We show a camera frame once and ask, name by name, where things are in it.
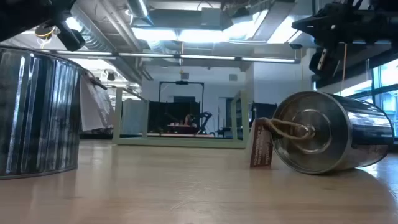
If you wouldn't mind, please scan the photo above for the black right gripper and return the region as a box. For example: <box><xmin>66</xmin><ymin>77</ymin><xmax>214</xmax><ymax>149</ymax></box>
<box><xmin>291</xmin><ymin>0</ymin><xmax>398</xmax><ymax>81</ymax></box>

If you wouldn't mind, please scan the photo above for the grey ceiling box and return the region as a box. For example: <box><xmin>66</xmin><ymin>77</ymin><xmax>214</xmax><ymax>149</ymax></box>
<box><xmin>200</xmin><ymin>7</ymin><xmax>224</xmax><ymax>27</ymax></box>

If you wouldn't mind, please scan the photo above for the round silver ceiling duct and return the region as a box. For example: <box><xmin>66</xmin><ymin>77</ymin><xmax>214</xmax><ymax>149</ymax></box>
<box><xmin>126</xmin><ymin>0</ymin><xmax>155</xmax><ymax>26</ymax></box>

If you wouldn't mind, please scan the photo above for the grey partition panel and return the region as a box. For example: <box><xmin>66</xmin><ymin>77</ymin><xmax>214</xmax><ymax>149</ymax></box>
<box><xmin>120</xmin><ymin>98</ymin><xmax>149</xmax><ymax>135</ymax></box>

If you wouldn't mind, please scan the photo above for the bright ceiling light panel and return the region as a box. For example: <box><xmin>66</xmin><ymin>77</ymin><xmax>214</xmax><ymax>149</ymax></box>
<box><xmin>132</xmin><ymin>27</ymin><xmax>261</xmax><ymax>44</ymax></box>

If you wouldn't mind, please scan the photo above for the long LED light bar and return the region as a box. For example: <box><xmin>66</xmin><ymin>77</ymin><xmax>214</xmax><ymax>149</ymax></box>
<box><xmin>51</xmin><ymin>49</ymin><xmax>301</xmax><ymax>65</ymax></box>

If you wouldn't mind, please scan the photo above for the green perforated metal rack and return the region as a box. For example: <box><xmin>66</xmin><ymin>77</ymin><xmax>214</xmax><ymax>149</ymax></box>
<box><xmin>112</xmin><ymin>87</ymin><xmax>249</xmax><ymax>149</ymax></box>

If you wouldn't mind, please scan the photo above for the black background robot cell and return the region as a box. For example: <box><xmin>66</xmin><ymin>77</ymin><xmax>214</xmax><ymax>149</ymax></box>
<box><xmin>158</xmin><ymin>80</ymin><xmax>205</xmax><ymax>135</ymax></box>

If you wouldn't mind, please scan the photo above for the brown and white paper tag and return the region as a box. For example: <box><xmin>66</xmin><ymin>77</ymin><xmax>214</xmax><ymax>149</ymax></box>
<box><xmin>79</xmin><ymin>73</ymin><xmax>115</xmax><ymax>132</ymax></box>
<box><xmin>248</xmin><ymin>119</ymin><xmax>274</xmax><ymax>169</ymax></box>

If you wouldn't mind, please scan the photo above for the yellow hanging cable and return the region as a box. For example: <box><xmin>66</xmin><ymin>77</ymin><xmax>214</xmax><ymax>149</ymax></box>
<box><xmin>340</xmin><ymin>42</ymin><xmax>348</xmax><ymax>95</ymax></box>

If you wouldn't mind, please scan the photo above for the silver ribbed lidded candle tin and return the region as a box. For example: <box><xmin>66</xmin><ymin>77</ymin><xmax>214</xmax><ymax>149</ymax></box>
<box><xmin>0</xmin><ymin>45</ymin><xmax>86</xmax><ymax>180</ymax></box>
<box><xmin>271</xmin><ymin>90</ymin><xmax>395</xmax><ymax>175</ymax></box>

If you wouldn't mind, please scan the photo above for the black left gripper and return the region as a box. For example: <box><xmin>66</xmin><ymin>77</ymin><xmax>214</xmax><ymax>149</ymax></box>
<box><xmin>0</xmin><ymin>0</ymin><xmax>86</xmax><ymax>52</ymax></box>

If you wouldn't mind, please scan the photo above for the corrugated silver ceiling duct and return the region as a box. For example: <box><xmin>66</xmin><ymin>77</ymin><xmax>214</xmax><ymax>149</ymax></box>
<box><xmin>70</xmin><ymin>6</ymin><xmax>114</xmax><ymax>53</ymax></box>

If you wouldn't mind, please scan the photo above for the window with dark frame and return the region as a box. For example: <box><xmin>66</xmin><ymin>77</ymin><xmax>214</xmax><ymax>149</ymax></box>
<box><xmin>313</xmin><ymin>58</ymin><xmax>398</xmax><ymax>138</ymax></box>

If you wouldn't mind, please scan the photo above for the black ceiling device yellow cable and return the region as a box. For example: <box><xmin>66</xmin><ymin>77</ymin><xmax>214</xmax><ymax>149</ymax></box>
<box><xmin>34</xmin><ymin>24</ymin><xmax>57</xmax><ymax>41</ymax></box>

